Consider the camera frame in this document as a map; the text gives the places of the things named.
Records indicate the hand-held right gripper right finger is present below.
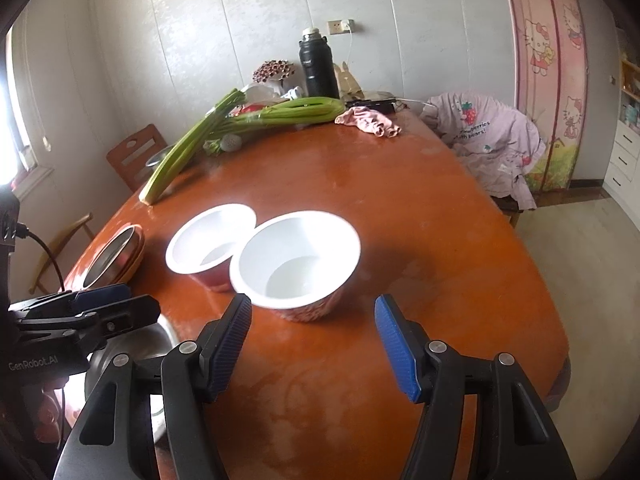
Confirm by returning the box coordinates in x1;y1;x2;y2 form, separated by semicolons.
374;294;578;480

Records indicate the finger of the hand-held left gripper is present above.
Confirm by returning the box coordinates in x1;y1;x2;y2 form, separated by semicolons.
9;283;132;317
14;295;162;348

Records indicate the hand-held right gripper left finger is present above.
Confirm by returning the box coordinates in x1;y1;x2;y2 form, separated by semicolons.
52;292;253;480

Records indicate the deep steel bowl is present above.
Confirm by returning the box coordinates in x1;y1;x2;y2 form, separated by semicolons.
84;314;181;446

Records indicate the round steel pan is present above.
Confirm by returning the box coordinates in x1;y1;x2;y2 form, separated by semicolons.
81;225;143;288

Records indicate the orange bear-shaped plate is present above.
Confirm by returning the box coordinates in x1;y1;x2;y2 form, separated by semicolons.
115;227;146;285

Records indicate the red instant noodle bowl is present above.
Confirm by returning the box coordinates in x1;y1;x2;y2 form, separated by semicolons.
165;203;258;293
229;211;362;323

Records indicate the light wooden curved armchair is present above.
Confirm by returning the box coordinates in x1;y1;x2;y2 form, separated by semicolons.
27;212;96;296

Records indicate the brown slatted wooden chair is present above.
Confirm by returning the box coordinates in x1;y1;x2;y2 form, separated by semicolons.
106;124;168;193

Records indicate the celery bunch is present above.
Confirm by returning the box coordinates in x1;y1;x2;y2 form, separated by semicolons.
138;88;247;206
202;96;347;156

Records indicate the window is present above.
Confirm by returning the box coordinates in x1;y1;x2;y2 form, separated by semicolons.
0;20;53;191

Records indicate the pink crumpled cloth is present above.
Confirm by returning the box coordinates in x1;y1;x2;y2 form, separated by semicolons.
334;107;402;138

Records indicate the pink printed garment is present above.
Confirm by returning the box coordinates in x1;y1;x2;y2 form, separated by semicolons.
420;91;547;211

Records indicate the black flat device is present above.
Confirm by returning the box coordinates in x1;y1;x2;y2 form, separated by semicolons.
345;99;398;115

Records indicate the brown paper bag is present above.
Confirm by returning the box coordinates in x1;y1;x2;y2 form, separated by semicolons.
336;61;366;100

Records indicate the dark red beaded flower ornament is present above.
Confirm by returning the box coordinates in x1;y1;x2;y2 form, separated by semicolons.
251;60;296;83

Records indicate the black thermos flask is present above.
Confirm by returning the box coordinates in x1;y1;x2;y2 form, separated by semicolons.
298;26;341;100

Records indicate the white drawer cabinet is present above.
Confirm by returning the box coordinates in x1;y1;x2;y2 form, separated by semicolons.
602;57;640;211

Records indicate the pink cartoon wardrobe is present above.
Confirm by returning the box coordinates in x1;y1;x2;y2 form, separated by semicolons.
500;0;591;193

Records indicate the black cable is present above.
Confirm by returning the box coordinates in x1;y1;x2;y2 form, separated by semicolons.
15;225;68;293

